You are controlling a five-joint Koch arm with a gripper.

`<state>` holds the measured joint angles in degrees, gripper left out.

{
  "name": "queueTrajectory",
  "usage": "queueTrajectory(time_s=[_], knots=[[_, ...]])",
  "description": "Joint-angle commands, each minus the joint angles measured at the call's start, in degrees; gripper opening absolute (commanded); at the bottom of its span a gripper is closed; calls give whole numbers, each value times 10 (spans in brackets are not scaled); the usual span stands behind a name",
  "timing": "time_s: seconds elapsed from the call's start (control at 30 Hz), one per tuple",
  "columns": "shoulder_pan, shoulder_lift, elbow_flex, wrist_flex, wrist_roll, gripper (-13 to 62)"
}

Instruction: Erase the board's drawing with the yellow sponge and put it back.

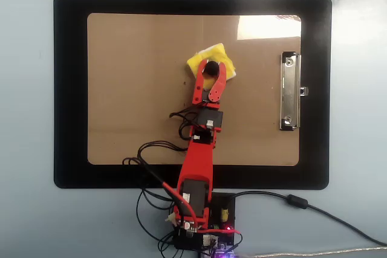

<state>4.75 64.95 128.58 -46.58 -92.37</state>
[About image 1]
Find black servo wires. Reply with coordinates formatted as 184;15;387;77
122;104;204;258

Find black mat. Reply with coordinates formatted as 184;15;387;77
53;0;333;191

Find brown clipboard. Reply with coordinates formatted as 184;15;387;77
86;12;302;167

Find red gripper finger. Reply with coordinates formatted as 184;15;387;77
208;62;228;103
192;59;209;104

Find red wire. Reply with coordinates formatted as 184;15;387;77
161;181;243;237

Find black power cable with ferrite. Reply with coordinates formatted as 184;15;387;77
232;190;387;247

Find black robot base with board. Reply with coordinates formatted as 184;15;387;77
174;192;237;258

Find metal clipboard clip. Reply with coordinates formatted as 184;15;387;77
278;51;309;132

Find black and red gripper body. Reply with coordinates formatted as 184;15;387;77
192;88;225;134

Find yellow sponge with black knob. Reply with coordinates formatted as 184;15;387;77
186;42;238;89

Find silver usb cable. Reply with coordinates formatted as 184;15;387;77
237;247;387;258

